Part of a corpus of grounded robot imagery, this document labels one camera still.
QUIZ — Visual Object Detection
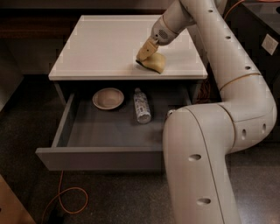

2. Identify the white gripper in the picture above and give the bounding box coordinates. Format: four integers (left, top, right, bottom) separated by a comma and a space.
136, 16, 179, 62

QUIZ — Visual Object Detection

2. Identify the yellow sponge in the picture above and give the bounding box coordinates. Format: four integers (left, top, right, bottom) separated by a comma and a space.
136, 52, 166, 74

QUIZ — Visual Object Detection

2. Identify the grey top drawer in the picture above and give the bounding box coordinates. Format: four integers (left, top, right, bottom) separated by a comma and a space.
36, 80, 190, 172

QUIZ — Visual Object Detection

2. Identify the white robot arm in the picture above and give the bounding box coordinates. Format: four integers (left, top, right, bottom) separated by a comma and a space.
136, 0, 277, 224

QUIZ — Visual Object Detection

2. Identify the white cabinet countertop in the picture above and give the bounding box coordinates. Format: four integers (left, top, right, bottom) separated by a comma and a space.
49, 15, 207, 81

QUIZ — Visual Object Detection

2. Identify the clear plastic water bottle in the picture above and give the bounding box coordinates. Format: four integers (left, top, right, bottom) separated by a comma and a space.
134, 87, 151, 124

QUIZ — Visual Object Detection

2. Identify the beige bowl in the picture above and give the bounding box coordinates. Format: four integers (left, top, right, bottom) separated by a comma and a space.
92, 87, 124, 110

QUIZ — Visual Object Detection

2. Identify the black cabinet on right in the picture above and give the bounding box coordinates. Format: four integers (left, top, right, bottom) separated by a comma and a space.
222, 1, 280, 146

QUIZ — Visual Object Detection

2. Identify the white label sticker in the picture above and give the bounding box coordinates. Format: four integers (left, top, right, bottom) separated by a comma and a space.
262, 33, 279, 55

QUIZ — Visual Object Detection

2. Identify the tan board corner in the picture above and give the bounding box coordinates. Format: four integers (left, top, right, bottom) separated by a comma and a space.
0, 175, 36, 224

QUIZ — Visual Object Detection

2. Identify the orange cable on right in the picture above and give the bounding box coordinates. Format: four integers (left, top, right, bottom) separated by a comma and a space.
195, 0, 280, 105

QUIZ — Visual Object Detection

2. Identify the orange cable on floor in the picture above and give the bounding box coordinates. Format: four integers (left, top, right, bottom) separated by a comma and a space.
40, 170, 89, 224

